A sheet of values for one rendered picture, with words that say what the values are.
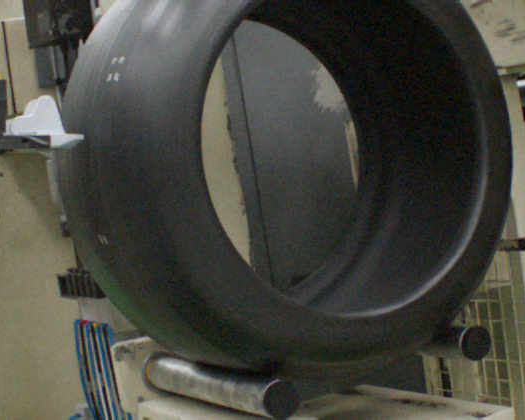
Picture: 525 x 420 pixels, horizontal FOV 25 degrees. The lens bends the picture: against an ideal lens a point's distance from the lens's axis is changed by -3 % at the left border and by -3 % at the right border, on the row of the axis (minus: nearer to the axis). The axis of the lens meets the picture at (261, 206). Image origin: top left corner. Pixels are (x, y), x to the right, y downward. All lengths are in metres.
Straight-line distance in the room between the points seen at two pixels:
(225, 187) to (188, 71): 0.45
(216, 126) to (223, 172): 0.07
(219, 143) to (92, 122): 0.40
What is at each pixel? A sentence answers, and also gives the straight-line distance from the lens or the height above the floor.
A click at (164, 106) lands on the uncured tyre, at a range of 1.30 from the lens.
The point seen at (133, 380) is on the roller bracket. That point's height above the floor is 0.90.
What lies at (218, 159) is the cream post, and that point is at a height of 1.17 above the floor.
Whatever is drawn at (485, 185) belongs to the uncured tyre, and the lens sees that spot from 1.51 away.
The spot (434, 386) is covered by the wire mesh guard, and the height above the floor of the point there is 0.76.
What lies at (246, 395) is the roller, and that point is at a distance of 1.40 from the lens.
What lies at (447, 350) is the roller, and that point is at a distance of 1.53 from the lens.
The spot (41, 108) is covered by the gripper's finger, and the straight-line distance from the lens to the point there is 1.35.
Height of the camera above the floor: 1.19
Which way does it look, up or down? 3 degrees down
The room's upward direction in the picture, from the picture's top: 9 degrees counter-clockwise
